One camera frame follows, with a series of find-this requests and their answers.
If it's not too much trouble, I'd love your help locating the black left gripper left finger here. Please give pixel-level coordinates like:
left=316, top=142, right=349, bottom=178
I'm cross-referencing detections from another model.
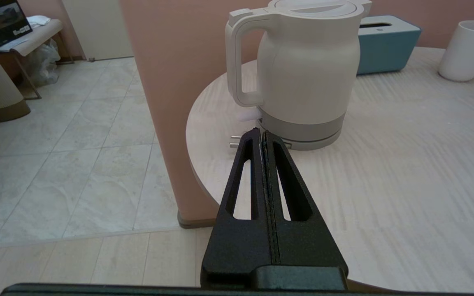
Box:
left=200, top=127, right=279, bottom=289

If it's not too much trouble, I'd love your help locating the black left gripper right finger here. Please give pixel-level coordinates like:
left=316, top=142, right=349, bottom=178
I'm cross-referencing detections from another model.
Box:
left=262, top=131, right=349, bottom=270

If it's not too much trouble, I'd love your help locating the white electric kettle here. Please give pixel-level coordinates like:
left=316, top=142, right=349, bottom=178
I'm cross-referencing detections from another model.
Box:
left=225, top=0, right=372, bottom=133

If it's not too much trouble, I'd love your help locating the grey power plug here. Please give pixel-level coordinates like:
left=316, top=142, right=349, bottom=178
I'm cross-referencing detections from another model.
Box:
left=229, top=134, right=249, bottom=149

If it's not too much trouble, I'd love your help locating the grey round kettle base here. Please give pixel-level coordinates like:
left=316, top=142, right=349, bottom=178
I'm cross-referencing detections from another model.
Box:
left=257, top=112, right=344, bottom=151

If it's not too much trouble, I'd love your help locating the blue-grey tissue box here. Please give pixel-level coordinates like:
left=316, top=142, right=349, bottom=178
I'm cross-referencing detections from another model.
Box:
left=356, top=15, right=422, bottom=76

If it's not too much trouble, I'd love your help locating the clear plastic bag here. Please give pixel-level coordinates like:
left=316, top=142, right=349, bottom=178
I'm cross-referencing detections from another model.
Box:
left=25, top=39, right=61, bottom=88

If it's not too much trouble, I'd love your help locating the small white stool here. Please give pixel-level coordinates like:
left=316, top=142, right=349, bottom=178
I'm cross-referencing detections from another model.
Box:
left=0, top=16, right=75, bottom=100

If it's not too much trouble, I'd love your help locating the black box appliance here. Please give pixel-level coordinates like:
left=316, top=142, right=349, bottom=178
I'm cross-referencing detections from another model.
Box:
left=0, top=0, right=33, bottom=49

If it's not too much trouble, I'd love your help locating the white handleless cup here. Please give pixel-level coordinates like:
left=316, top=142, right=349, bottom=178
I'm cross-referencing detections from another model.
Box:
left=439, top=21, right=474, bottom=82

